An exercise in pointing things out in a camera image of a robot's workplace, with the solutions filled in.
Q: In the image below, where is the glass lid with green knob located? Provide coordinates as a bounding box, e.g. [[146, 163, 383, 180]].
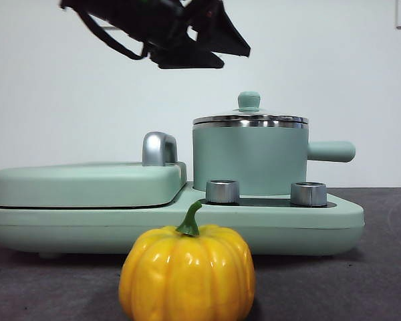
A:
[[192, 92, 310, 124]]

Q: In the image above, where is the yellow pumpkin with green stem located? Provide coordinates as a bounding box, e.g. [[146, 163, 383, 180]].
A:
[[118, 200, 257, 321]]

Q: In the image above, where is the mint green steamer pot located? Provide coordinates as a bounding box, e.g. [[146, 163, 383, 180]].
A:
[[192, 120, 356, 197]]

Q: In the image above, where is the silver control knob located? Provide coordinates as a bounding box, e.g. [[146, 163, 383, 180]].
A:
[[205, 179, 241, 205], [290, 182, 327, 207]]

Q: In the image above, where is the mint green breakfast machine base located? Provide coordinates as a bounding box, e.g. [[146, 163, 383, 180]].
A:
[[0, 180, 366, 260]]

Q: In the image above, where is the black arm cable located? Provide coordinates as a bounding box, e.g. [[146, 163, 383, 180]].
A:
[[81, 9, 151, 61]]

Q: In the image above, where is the mint green cover, silver handle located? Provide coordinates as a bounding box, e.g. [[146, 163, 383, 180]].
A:
[[0, 132, 188, 209]]

